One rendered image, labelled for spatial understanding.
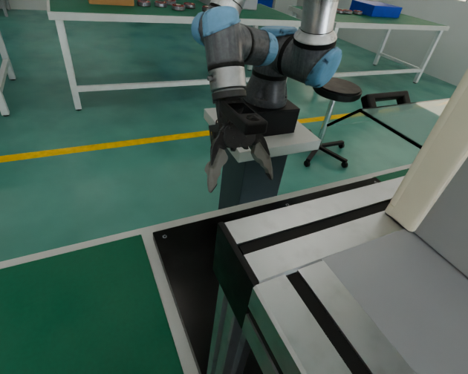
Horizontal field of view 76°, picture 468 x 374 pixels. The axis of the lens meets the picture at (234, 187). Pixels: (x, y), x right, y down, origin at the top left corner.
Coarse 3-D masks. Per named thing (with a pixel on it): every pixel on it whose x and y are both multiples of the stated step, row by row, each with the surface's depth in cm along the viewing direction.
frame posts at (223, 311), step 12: (216, 312) 27; (228, 312) 24; (216, 324) 28; (228, 324) 25; (216, 336) 29; (228, 336) 25; (240, 336) 28; (216, 348) 30; (228, 348) 27; (240, 348) 29; (216, 360) 32; (228, 360) 28; (240, 360) 30; (216, 372) 32; (228, 372) 31; (240, 372) 32
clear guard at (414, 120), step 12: (360, 108) 47; (372, 108) 48; (384, 108) 49; (396, 108) 49; (408, 108) 50; (420, 108) 50; (432, 108) 51; (336, 120) 52; (348, 120) 53; (360, 120) 56; (384, 120) 45; (396, 120) 45; (408, 120) 46; (420, 120) 46; (432, 120) 47; (396, 132) 43; (408, 132) 43; (420, 132) 43; (420, 144) 40
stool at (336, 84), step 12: (336, 84) 214; (348, 84) 217; (324, 96) 207; (336, 96) 202; (348, 96) 201; (324, 120) 230; (324, 132) 234; (324, 144) 246; (336, 144) 250; (312, 156) 229; (336, 156) 234
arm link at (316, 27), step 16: (304, 0) 76; (320, 0) 72; (336, 0) 73; (304, 16) 77; (320, 16) 75; (304, 32) 79; (320, 32) 77; (288, 48) 85; (304, 48) 80; (320, 48) 79; (336, 48) 80; (288, 64) 86; (304, 64) 83; (320, 64) 80; (336, 64) 85; (304, 80) 86; (320, 80) 84
